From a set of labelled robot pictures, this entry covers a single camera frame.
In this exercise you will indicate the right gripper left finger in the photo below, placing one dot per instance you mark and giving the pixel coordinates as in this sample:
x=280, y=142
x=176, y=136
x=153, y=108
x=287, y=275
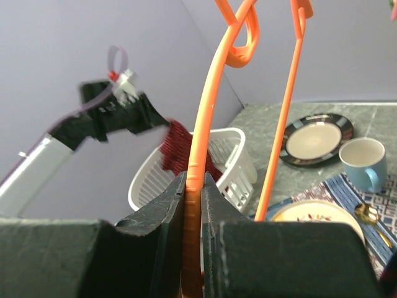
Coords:
x=141, y=256

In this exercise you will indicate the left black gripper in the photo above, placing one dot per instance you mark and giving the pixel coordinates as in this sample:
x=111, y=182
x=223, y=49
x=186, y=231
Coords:
x=137, y=117

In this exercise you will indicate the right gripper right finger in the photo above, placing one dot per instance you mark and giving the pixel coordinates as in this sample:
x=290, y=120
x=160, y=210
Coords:
x=243, y=258

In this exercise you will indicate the red polka dot skirt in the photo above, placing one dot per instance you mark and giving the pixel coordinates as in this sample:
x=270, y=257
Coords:
x=176, y=148

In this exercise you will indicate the orange plastic hanger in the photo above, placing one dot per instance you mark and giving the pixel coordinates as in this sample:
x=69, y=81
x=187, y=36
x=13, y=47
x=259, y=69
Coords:
x=235, y=50

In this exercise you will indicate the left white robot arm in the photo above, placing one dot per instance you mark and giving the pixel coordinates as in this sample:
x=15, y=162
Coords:
x=52, y=151

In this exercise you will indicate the pink hanger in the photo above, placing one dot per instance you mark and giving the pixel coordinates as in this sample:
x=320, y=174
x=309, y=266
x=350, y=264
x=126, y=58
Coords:
x=393, y=5

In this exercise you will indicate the white plastic laundry basket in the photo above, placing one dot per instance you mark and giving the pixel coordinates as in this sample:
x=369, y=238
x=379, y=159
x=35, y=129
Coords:
x=229, y=154

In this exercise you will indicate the cream and yellow plate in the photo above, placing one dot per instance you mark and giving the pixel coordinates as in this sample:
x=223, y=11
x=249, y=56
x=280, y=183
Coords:
x=317, y=211

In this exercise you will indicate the patterned blue placemat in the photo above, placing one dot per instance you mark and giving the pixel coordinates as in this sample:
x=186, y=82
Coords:
x=340, y=191

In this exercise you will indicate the gold spoon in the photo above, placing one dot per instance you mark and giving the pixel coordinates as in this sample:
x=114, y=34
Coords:
x=368, y=215

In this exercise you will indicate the dark rimmed striped plate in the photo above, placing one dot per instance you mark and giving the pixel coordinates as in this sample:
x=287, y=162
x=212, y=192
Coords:
x=315, y=138

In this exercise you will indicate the blue ceramic mug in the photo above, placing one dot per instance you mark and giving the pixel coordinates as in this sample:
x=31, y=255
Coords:
x=364, y=162

